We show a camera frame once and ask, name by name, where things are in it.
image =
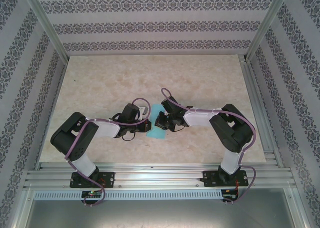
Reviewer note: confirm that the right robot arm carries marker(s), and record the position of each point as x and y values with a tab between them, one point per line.
232	135

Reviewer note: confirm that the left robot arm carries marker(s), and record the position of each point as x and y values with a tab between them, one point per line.
62	137

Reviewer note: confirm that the small circuit board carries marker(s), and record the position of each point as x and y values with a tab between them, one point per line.
230	195
91	193

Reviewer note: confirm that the grey metal sheet panel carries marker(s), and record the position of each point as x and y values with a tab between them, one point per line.
160	215

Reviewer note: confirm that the aluminium side rail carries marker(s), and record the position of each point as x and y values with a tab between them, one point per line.
253	87
56	87

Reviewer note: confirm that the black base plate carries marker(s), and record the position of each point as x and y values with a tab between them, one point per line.
106	175
208	178

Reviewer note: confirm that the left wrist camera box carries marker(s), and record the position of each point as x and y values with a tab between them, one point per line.
143	111

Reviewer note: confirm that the aluminium frame post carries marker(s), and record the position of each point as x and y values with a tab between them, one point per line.
47	25
266	25

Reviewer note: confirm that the long aluminium mounting rail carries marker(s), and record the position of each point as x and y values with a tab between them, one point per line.
155	178

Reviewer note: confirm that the light blue paper sheet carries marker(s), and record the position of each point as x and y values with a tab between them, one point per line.
156	134

